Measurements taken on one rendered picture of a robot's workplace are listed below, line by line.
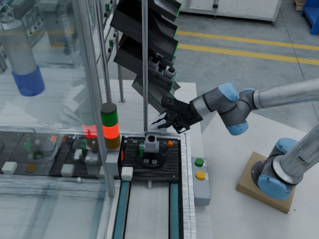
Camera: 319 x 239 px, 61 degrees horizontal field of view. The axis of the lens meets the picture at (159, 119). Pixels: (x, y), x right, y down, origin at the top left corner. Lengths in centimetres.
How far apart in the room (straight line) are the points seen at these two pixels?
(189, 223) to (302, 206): 54
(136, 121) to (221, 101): 70
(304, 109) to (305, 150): 246
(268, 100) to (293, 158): 22
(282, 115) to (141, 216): 237
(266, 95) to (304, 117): 226
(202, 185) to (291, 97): 49
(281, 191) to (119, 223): 60
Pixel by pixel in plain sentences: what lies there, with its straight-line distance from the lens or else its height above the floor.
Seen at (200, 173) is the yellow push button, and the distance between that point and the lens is 119.
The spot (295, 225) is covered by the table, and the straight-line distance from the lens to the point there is 132.
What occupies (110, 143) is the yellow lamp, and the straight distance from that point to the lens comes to 86.
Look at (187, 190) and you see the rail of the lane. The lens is 115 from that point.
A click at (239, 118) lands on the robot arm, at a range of 100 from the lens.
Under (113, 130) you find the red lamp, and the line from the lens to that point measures 82.
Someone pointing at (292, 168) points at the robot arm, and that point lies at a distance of 103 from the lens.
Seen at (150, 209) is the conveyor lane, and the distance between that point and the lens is 114.
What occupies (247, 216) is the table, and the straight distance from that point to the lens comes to 126.
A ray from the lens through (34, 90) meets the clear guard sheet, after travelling 43.
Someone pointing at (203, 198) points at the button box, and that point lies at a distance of 114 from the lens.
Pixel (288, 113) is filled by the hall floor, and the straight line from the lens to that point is 327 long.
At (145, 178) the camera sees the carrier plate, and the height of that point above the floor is 97.
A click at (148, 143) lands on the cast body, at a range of 113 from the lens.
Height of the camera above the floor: 192
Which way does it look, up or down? 43 degrees down
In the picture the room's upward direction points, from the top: 2 degrees clockwise
